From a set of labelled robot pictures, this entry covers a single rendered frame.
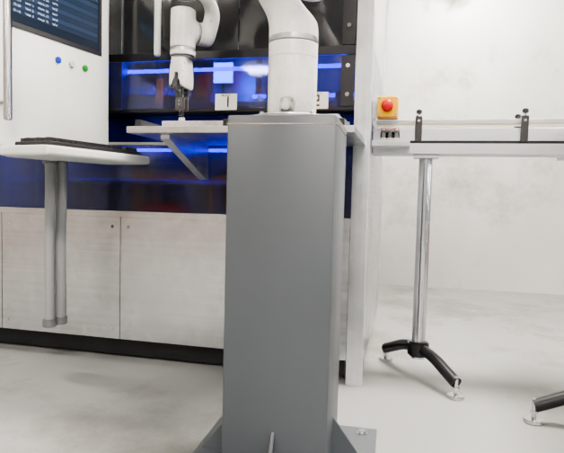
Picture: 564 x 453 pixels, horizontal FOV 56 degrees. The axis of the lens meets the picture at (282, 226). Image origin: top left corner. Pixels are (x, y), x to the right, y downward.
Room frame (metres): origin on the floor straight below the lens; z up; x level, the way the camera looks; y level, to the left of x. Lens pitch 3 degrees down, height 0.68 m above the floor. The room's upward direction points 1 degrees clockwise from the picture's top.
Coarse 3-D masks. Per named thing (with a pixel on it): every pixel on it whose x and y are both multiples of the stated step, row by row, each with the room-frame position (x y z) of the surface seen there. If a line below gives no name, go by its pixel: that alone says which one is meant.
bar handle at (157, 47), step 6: (156, 0) 1.99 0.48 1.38; (156, 6) 1.99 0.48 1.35; (156, 12) 1.99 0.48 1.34; (156, 18) 1.99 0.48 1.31; (156, 24) 1.99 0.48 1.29; (156, 30) 1.99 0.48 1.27; (156, 36) 1.99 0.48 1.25; (156, 42) 1.99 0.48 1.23; (156, 48) 1.99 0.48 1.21; (162, 48) 2.03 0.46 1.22; (156, 54) 2.00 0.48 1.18
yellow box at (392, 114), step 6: (378, 96) 1.88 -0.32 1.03; (384, 96) 1.87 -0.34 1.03; (390, 96) 1.87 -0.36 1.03; (396, 96) 1.86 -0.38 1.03; (378, 102) 1.87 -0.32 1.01; (396, 102) 1.86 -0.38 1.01; (378, 108) 1.87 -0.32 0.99; (396, 108) 1.86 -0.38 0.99; (378, 114) 1.87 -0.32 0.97; (384, 114) 1.87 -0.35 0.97; (390, 114) 1.86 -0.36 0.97; (396, 114) 1.86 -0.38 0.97
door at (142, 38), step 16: (128, 0) 2.11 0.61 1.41; (144, 0) 2.10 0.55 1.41; (176, 0) 2.07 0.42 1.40; (192, 0) 2.05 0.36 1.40; (224, 0) 2.02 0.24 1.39; (128, 16) 2.11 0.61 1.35; (144, 16) 2.10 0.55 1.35; (224, 16) 2.02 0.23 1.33; (128, 32) 2.11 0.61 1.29; (144, 32) 2.10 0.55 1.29; (224, 32) 2.02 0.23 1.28; (128, 48) 2.11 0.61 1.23; (144, 48) 2.10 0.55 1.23; (208, 48) 2.03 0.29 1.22; (224, 48) 2.02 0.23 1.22
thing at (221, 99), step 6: (216, 96) 2.01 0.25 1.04; (222, 96) 2.01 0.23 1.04; (234, 96) 2.00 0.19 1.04; (216, 102) 2.01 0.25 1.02; (222, 102) 2.01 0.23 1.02; (234, 102) 2.00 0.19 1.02; (216, 108) 2.01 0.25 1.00; (222, 108) 2.01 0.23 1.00; (228, 108) 2.00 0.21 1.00; (234, 108) 2.00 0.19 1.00
